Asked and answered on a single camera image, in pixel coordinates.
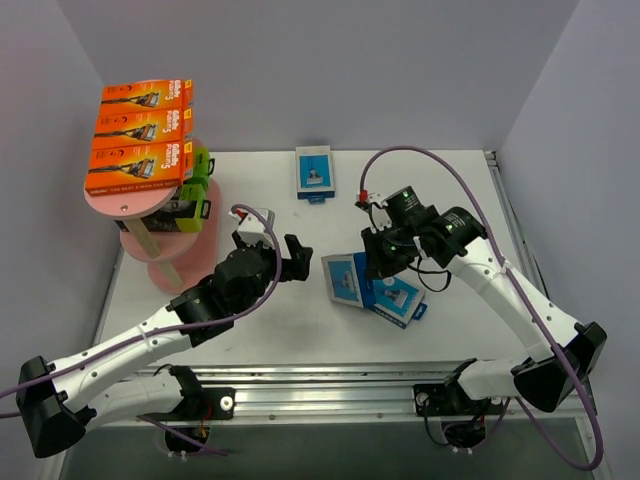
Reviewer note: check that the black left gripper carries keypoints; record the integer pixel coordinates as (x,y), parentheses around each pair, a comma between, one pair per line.
(288,258)

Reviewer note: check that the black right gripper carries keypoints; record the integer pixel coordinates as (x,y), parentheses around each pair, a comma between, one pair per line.
(379,257)

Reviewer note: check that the blue Harry's razor box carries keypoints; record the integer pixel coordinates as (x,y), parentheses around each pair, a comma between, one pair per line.
(346,280)

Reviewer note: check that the black green Gillette Labs box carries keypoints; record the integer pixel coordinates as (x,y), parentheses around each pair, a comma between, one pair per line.
(203,166)

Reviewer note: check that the orange Gillette Fusion box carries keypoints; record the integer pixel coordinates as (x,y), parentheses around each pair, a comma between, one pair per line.
(130,169)
(138,128)

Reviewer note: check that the orange Gillette Fusion5 razor box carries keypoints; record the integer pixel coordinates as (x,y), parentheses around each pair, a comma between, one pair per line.
(147,95)

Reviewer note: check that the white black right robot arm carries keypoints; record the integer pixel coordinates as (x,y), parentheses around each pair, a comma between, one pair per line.
(559,349)

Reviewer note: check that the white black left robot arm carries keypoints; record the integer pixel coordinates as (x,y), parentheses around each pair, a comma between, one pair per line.
(59,401)

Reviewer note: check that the pink three-tier wooden shelf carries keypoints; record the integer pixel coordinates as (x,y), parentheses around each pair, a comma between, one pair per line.
(174,261)

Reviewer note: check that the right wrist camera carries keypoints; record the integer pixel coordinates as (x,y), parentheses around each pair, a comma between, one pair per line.
(373,204)

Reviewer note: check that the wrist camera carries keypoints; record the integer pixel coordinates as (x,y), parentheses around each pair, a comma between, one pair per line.
(373,204)
(250,230)

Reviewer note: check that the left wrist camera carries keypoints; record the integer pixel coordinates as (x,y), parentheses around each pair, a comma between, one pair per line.
(250,230)

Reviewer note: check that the aluminium mounting rail frame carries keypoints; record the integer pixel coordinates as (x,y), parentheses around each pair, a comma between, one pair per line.
(325,391)

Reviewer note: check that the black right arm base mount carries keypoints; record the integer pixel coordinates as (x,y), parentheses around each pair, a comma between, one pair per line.
(446,398)

